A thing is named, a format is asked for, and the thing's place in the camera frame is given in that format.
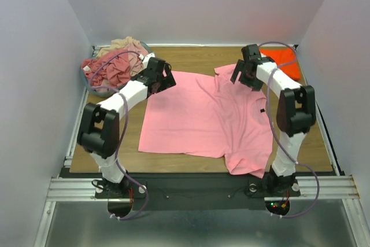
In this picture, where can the beige crumpled shirt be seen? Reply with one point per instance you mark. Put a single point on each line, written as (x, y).
(117, 44)

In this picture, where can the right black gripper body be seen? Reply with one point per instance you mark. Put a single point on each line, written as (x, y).
(245, 73)

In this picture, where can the dark pink crumpled shirt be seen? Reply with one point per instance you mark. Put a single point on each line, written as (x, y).
(112, 69)

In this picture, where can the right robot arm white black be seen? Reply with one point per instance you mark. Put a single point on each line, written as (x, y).
(296, 114)

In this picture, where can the pale pink crumpled shirt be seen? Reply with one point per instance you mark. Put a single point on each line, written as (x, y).
(136, 49)

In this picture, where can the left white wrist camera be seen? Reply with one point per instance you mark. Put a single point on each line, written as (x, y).
(146, 57)

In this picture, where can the folded orange t shirt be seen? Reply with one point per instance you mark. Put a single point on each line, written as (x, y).
(286, 60)

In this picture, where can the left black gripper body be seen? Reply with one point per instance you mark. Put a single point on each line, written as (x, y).
(142, 74)

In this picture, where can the grey laundry basket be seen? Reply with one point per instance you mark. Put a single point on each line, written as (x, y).
(102, 91)

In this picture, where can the light pink t shirt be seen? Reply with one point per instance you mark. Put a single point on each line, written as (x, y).
(209, 116)

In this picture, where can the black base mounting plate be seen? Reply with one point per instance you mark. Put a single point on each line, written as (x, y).
(194, 191)

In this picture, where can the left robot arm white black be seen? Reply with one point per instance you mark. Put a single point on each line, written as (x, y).
(103, 125)

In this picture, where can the aluminium frame rail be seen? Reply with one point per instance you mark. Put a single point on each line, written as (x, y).
(75, 190)

